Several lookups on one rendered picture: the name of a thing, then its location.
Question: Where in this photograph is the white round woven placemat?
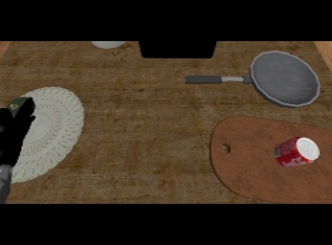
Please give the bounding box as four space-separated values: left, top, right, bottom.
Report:
0 86 86 184

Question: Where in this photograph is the black box appliance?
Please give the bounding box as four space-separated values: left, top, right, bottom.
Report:
137 40 218 59

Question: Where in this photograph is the red can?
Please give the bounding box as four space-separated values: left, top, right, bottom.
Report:
273 136 320 169

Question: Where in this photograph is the white round bowl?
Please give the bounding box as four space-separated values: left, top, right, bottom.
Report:
89 40 127 50

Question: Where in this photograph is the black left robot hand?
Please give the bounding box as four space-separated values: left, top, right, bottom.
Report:
0 97 37 175

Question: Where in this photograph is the dark green can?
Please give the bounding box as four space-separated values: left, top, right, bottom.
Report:
7 97 30 117

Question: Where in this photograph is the brown wooden cutting board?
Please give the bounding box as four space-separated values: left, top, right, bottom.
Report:
210 115 332 205

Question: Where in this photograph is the grey frying pan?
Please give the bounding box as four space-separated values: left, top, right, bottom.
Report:
183 51 322 108

